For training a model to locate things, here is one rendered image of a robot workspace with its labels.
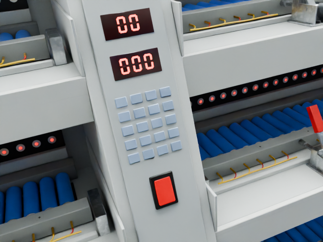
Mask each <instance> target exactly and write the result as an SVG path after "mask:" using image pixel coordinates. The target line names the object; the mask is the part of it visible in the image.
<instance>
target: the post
mask: <svg viewBox="0 0 323 242"><path fill-rule="evenodd" d="M55 1H56V2H57V3H58V4H59V5H60V6H61V7H62V8H63V9H64V10H65V11H66V12H67V13H68V14H69V15H70V16H71V17H72V18H73V20H74V24H75V30H76V34H77V39H78V44H79V48H80V53H81V58H82V63H83V67H84V72H85V77H86V81H87V87H88V92H89V97H90V101H91V106H92V111H93V115H94V121H92V122H88V123H84V124H83V127H84V131H85V135H86V136H87V137H88V139H89V141H90V144H91V146H92V149H93V151H94V154H95V156H96V159H97V161H98V164H99V167H100V169H101V172H102V174H103V176H104V179H105V181H106V183H107V186H108V188H109V191H110V193H111V196H112V199H113V201H114V204H115V206H116V208H117V211H118V213H119V216H120V218H121V221H122V223H123V226H124V229H125V233H126V239H127V242H139V241H138V237H137V231H136V227H135V223H134V219H133V215H132V211H131V206H130V203H129V199H128V194H127V190H126V186H125V182H124V177H123V173H122V168H121V164H120V160H119V156H118V152H117V148H116V144H115V140H114V136H113V132H112V126H111V122H110V118H109V114H108V110H107V106H106V102H105V97H104V93H103V89H102V85H101V81H100V77H99V72H98V68H97V64H96V59H95V55H94V51H93V47H92V43H91V39H90V35H89V30H88V26H87V21H86V17H85V13H84V9H83V5H82V1H81V0H55ZM160 1H161V8H162V13H163V18H164V23H165V28H166V33H167V38H168V43H169V48H170V53H171V58H172V63H173V68H174V74H175V79H176V84H177V89H178V94H179V99H180V104H181V109H182V114H183V119H184V124H185V129H186V135H187V140H188V145H189V150H190V155H191V160H192V165H193V170H194V175H195V180H196V185H197V190H198V195H199V201H200V207H201V211H202V216H203V221H204V226H205V231H206V236H207V241H208V242H217V240H216V235H215V230H214V225H213V220H212V215H211V208H210V203H209V198H208V193H207V188H206V183H205V178H204V172H203V167H202V162H201V157H200V152H199V145H198V140H197V135H196V130H195V125H194V120H193V114H192V109H191V105H190V99H189V94H188V89H187V84H186V77H185V72H184V67H183V62H182V57H181V51H180V47H179V41H178V36H177V31H176V26H175V21H174V14H173V9H172V4H171V0H160Z"/></svg>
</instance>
